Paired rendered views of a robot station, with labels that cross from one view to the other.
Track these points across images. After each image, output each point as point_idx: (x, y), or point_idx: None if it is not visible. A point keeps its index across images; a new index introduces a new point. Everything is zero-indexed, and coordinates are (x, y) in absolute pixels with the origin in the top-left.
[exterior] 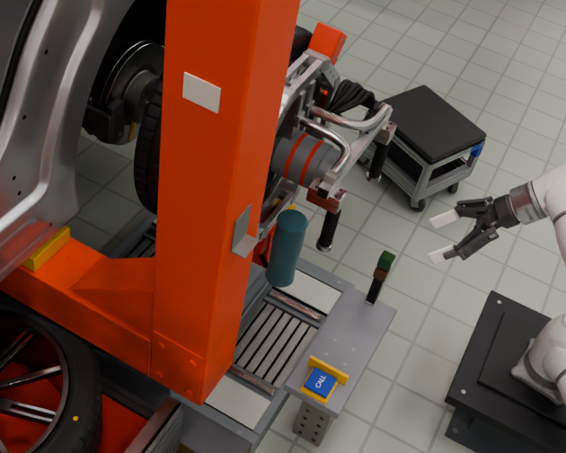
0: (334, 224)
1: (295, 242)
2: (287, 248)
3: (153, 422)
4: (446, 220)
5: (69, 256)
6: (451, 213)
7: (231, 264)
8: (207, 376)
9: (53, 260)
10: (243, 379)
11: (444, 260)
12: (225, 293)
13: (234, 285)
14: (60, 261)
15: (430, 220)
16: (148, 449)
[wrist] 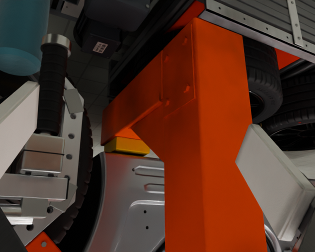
0: (58, 104)
1: (38, 37)
2: (45, 31)
3: (223, 23)
4: (13, 127)
5: (132, 135)
6: None
7: (251, 241)
8: (245, 79)
9: (137, 138)
10: None
11: (277, 146)
12: (249, 197)
13: (232, 187)
14: (137, 136)
15: (34, 130)
16: (244, 21)
